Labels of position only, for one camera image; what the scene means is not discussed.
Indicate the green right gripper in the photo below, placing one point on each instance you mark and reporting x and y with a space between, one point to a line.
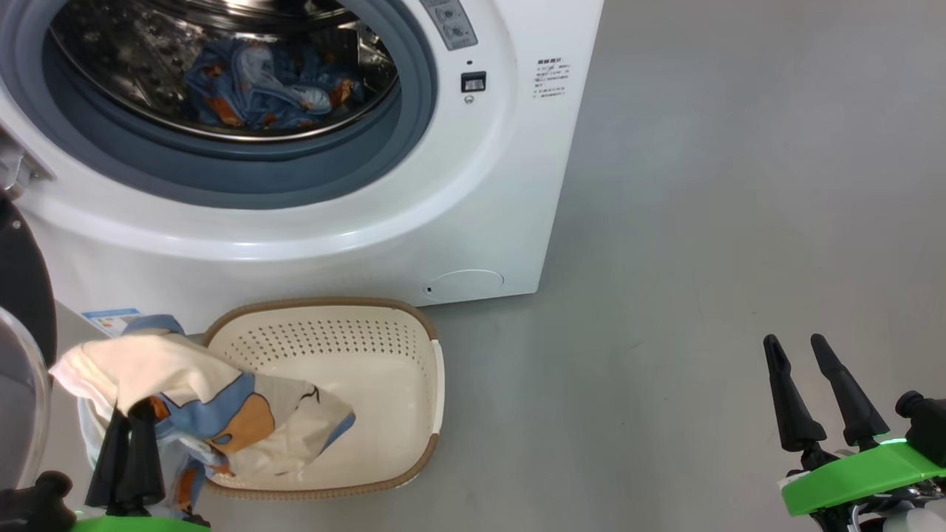
857 476

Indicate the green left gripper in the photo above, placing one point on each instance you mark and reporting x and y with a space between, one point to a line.
140 524

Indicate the cream blue orange print garment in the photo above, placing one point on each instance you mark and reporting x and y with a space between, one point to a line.
192 377

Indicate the dark round glass washer door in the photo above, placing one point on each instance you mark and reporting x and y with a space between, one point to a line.
22 281

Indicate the blue cartoon print garment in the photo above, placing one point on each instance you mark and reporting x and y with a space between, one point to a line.
259 89

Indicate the cream perforated laundry basket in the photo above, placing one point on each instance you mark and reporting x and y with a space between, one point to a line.
369 384

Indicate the grey-blue rubber door gasket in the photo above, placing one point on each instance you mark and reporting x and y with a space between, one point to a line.
222 174

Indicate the metal door hinge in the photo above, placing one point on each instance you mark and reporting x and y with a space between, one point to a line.
22 166

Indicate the white front-load washing machine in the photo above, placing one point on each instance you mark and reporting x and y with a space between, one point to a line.
443 192

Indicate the black square door lock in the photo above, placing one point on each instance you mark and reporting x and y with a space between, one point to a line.
474 82

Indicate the blue white energy label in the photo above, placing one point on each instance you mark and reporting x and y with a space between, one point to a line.
111 321

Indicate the round white filter cover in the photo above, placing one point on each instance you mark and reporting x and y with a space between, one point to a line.
465 284

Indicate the perforated steel washer drum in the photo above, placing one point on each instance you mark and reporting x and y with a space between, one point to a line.
111 74

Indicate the black text warning sticker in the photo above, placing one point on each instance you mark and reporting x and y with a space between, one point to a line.
554 77

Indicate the grey instruction label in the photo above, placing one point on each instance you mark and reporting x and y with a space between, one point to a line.
451 22

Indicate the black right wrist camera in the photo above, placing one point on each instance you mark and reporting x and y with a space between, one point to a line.
927 428

